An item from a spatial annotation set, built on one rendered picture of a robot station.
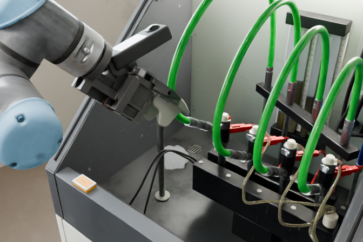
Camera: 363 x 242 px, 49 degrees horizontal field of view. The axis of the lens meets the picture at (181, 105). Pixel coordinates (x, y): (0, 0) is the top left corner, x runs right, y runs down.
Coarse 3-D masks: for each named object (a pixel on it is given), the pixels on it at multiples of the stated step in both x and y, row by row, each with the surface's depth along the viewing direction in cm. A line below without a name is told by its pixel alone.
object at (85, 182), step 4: (80, 176) 93; (76, 180) 92; (80, 180) 92; (84, 180) 92; (88, 180) 92; (80, 184) 91; (84, 184) 91; (88, 184) 91; (80, 188) 91; (92, 188) 91
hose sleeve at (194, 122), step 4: (192, 120) 78; (196, 120) 79; (200, 120) 81; (188, 124) 77; (192, 124) 78; (196, 124) 79; (200, 124) 80; (204, 124) 82; (208, 124) 83; (200, 128) 81; (204, 128) 82; (208, 128) 83
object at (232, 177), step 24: (216, 168) 93; (240, 168) 94; (216, 192) 93; (240, 192) 88; (264, 192) 86; (288, 192) 87; (240, 216) 91; (264, 216) 86; (288, 216) 81; (312, 216) 80; (264, 240) 89; (288, 240) 84; (312, 240) 80
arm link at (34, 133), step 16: (0, 80) 47; (16, 80) 47; (0, 96) 42; (16, 96) 43; (32, 96) 44; (0, 112) 41; (16, 112) 41; (32, 112) 41; (48, 112) 42; (0, 128) 40; (16, 128) 40; (32, 128) 41; (48, 128) 42; (0, 144) 40; (16, 144) 41; (32, 144) 42; (48, 144) 43; (0, 160) 41; (16, 160) 42; (32, 160) 43
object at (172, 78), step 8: (208, 0) 69; (272, 0) 87; (200, 8) 69; (192, 16) 68; (200, 16) 69; (272, 16) 91; (192, 24) 68; (272, 24) 92; (184, 32) 68; (272, 32) 94; (184, 40) 68; (272, 40) 95; (184, 48) 68; (272, 48) 96; (176, 56) 68; (272, 56) 97; (176, 64) 68; (272, 64) 98; (176, 72) 69; (168, 80) 69; (184, 120) 76
